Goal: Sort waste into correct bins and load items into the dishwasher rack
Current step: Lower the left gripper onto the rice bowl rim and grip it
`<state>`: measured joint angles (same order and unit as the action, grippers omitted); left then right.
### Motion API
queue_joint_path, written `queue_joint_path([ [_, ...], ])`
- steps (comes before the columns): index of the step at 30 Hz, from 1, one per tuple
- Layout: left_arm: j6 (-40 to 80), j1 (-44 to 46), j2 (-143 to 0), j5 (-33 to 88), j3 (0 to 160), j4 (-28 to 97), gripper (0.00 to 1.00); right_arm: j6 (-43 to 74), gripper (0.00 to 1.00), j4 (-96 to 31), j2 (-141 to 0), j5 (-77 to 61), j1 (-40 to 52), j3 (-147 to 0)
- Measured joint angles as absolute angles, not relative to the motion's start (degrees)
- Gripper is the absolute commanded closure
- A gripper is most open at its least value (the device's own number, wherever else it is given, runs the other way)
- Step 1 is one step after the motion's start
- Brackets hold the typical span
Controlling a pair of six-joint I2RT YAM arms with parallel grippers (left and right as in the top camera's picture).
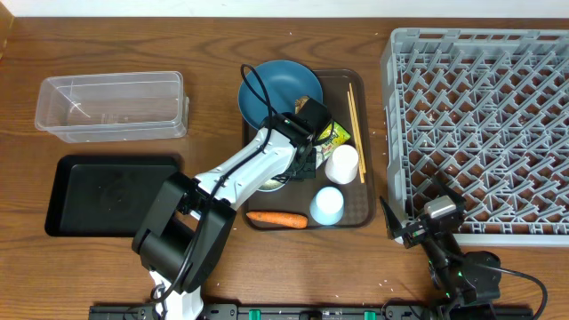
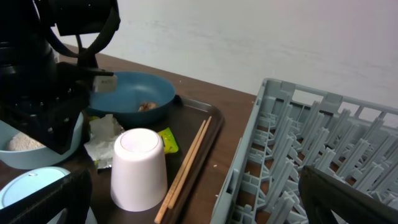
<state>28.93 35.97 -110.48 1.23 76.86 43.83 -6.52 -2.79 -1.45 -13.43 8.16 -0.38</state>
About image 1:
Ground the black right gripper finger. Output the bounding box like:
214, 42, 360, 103
380, 196, 404, 240
432, 177, 466, 209

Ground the dark blue plate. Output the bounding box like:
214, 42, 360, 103
237, 60, 324, 130

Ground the light blue bowl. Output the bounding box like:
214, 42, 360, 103
258, 178, 288, 192

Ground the orange carrot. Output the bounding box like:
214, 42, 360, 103
246, 212, 309, 228

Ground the brown food scrap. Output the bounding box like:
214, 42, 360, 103
294, 96, 309, 114

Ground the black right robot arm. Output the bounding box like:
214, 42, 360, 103
380, 180, 501, 319

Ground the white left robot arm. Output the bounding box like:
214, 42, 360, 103
124, 99, 333, 319

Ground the grey dishwasher rack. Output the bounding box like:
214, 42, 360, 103
381, 28, 568, 247

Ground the black waste tray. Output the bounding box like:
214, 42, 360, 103
44, 155, 180, 237

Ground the green snack wrapper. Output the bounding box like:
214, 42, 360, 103
314, 121, 351, 168

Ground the white plastic cup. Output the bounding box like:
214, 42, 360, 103
325, 145, 359, 185

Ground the wooden chopstick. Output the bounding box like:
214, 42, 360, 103
347, 91, 365, 184
349, 84, 367, 174

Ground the light blue plastic cup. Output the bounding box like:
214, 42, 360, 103
309, 187, 344, 226

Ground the brown serving tray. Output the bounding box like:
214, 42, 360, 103
241, 69, 376, 228

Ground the clear plastic bin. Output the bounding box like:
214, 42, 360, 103
35, 71, 188, 143

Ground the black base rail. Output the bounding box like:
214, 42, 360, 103
87, 302, 534, 320

